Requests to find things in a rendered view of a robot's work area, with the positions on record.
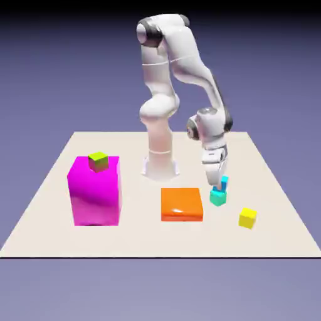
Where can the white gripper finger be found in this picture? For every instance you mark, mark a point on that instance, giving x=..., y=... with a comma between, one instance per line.
x=225, y=181

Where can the small lime green cube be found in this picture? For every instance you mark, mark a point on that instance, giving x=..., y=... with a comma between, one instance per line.
x=98, y=161

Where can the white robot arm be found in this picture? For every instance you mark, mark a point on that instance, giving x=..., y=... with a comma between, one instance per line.
x=158, y=75

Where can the small yellow cube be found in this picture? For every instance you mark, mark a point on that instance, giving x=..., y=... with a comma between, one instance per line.
x=247, y=218

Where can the large orange box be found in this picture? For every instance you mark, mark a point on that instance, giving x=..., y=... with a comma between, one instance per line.
x=181, y=203

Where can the small cyan cube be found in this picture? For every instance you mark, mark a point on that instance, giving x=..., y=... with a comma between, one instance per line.
x=217, y=198

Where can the large magenta box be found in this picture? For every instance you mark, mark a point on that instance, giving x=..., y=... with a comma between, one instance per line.
x=94, y=195

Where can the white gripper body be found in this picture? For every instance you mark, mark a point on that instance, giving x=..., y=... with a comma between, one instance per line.
x=213, y=173

